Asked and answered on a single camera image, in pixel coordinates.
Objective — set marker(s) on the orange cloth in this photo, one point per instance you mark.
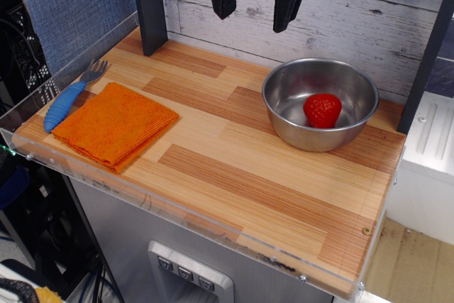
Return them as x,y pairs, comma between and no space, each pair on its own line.
115,127

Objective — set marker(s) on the silver metal bowl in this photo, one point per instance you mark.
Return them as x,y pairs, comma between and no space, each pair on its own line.
287,87

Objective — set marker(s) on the red toy strawberry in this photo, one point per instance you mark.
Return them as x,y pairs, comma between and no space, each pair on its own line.
322,110

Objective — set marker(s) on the blue fabric board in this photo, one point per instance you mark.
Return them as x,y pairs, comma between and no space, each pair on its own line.
72,32

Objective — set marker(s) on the clear acrylic table guard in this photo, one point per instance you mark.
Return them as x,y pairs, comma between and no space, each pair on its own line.
221,171

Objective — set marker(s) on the black crate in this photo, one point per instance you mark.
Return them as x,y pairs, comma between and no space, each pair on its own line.
24,69

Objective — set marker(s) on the white plastic block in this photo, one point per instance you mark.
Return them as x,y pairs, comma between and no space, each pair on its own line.
421,194

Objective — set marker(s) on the silver dispenser panel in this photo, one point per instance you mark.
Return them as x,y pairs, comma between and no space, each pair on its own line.
180,278

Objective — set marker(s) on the dark grey left post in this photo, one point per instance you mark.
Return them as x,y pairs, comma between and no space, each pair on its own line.
152,22

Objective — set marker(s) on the dark grey post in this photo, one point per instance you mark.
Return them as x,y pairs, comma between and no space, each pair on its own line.
152,22
421,79

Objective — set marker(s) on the dark grey right post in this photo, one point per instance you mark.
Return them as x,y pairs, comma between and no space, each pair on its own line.
421,79

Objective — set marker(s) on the blue handled metal fork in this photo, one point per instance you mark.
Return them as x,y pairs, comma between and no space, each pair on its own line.
61,106

